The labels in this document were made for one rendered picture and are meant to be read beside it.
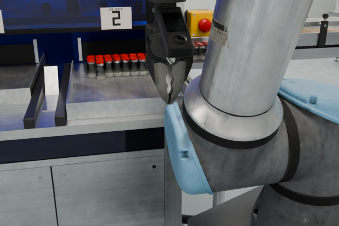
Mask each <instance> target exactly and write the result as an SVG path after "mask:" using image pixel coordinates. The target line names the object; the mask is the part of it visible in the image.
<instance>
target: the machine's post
mask: <svg viewBox="0 0 339 226"><path fill-rule="evenodd" d="M177 7H180V8H181V10H182V13H183V15H184V9H185V2H181V3H177ZM170 59H171V60H172V62H175V58H170ZM164 226H182V189H181V188H180V186H179V184H178V182H177V180H176V177H175V174H174V171H173V167H172V163H171V159H170V155H169V151H168V146H167V141H166V135H165V127H164Z"/></svg>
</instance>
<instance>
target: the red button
mask: <svg viewBox="0 0 339 226"><path fill-rule="evenodd" d="M197 26H198V29H199V30H200V31H201V32H203V33H207V32H209V31H210V28H211V21H210V20H208V19H206V18H203V19H201V20H200V21H199V22H198V25H197Z"/></svg>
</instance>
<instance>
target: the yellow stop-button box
mask: <svg viewBox="0 0 339 226"><path fill-rule="evenodd" d="M213 13H214V12H213V11H211V10H209V9H191V10H186V24H187V27H188V29H189V32H190V35H191V37H205V36H209V33H210V31H209V32H207V33H203V32H201V31H200V30H199V29H198V26H197V25H198V22H199V21H200V20H201V19H203V18H206V19H208V20H210V21H211V22H212V18H213Z"/></svg>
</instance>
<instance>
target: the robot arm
mask: <svg viewBox="0 0 339 226"><path fill-rule="evenodd" d="M148 1H149V2H153V3H154V11H155V20H154V22H153V24H145V37H146V50H147V53H146V56H145V62H146V66H147V69H148V71H149V74H150V76H151V78H152V80H153V82H154V85H155V87H156V89H157V91H158V93H159V95H160V97H161V98H162V100H163V101H164V102H165V103H166V104H171V103H173V101H174V100H175V99H176V97H177V96H178V94H179V93H180V91H181V89H182V87H183V85H184V82H185V81H186V79H187V77H188V74H189V72H190V70H191V67H192V64H193V52H194V48H195V46H194V43H193V41H192V38H191V35H190V32H189V29H188V27H187V24H186V21H185V18H184V15H183V13H182V10H181V8H180V7H177V3H181V2H186V0H148ZM313 1H314V0H216V3H215V8H214V13H213V18H212V23H211V28H210V33H209V39H208V44H207V49H206V54H205V59H204V64H203V69H202V74H201V75H199V76H197V77H195V78H194V79H193V80H192V81H191V82H190V83H189V84H188V86H187V87H186V90H185V94H184V99H183V103H178V102H174V103H173V104H171V105H168V106H167V107H166V108H165V110H164V127H165V135H166V141H167V146H168V151H169V156H170V159H171V163H172V167H173V171H174V174H175V177H176V180H177V182H178V184H179V186H180V188H181V189H182V190H183V191H184V192H185V193H187V194H190V195H197V194H206V193H208V194H209V195H212V194H214V192H221V191H228V190H234V189H241V188H248V187H254V186H261V185H264V186H263V188H262V190H261V192H260V194H259V196H258V198H257V200H256V202H255V204H254V206H253V209H252V214H251V226H339V86H336V85H333V84H329V83H325V82H321V81H316V80H310V79H302V78H285V79H284V76H285V73H286V71H287V68H288V65H289V63H290V60H291V58H292V55H293V53H294V50H295V47H296V45H297V42H298V40H299V37H300V34H301V32H302V29H303V27H304V24H305V22H306V19H307V16H308V14H309V11H310V9H311V6H312V4H313ZM165 58H175V62H173V63H172V64H171V73H172V76H173V78H172V81H171V90H170V92H169V94H168V92H167V88H168V84H167V82H166V76H167V74H168V67H167V66H166V64H164V63H162V62H161V61H163V60H164V59H165ZM160 60H161V61H160Z"/></svg>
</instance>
